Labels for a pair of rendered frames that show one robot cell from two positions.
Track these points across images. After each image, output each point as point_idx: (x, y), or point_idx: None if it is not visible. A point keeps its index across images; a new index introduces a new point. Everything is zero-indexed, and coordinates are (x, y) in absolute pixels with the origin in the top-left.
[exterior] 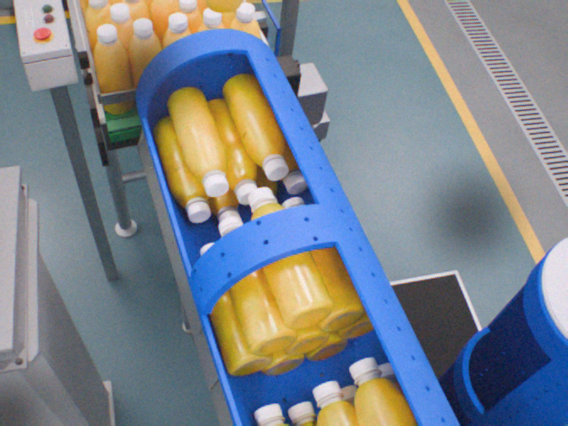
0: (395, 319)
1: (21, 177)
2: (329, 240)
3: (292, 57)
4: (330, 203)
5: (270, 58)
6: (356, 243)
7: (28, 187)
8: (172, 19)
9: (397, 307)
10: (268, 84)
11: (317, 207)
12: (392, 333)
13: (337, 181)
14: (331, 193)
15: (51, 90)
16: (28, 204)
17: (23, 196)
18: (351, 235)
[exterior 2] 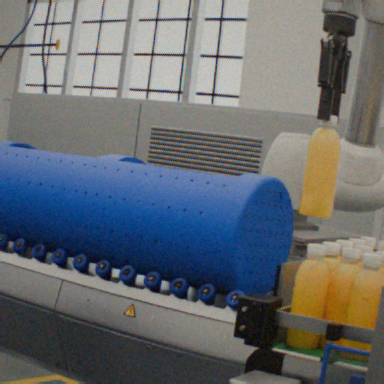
0: (52, 160)
1: (299, 241)
2: (101, 156)
3: (262, 300)
4: (113, 164)
5: (225, 191)
6: (88, 164)
7: (300, 258)
8: (346, 240)
9: (52, 168)
10: (202, 174)
11: (117, 159)
12: (51, 155)
13: (119, 184)
14: (116, 168)
15: None
16: (288, 257)
17: (291, 248)
18: (93, 164)
